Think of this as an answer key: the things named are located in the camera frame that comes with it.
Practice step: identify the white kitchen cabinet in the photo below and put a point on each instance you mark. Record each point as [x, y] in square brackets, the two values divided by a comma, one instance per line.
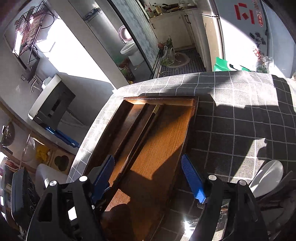
[180, 26]

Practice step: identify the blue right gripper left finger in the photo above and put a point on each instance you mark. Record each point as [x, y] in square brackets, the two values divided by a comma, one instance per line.
[100, 178]

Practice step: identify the grey checked tablecloth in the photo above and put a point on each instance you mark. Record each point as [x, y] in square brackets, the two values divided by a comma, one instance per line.
[243, 120]

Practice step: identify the black wire wall rack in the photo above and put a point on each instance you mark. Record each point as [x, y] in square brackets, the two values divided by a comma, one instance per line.
[27, 29]

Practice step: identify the white and black box appliance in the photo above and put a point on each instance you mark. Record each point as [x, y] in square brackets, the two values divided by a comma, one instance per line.
[51, 104]

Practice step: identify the silver refrigerator with stickers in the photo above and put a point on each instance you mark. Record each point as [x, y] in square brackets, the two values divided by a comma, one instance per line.
[236, 32]

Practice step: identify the green and white bag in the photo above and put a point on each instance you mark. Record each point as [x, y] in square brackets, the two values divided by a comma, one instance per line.
[223, 65]

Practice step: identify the white toilet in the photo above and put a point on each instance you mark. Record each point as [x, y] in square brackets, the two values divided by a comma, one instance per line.
[129, 49]

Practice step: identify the white ceramic spoon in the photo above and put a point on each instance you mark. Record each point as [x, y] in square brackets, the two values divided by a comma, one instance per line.
[268, 177]

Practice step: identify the dark chopstick with gold tip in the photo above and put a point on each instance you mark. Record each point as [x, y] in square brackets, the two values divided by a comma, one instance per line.
[135, 137]

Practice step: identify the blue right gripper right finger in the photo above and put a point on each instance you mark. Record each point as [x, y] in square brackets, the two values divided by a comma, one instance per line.
[193, 179]

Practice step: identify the brown wooden utensil tray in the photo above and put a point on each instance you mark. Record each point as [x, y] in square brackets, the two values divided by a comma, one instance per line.
[137, 199]

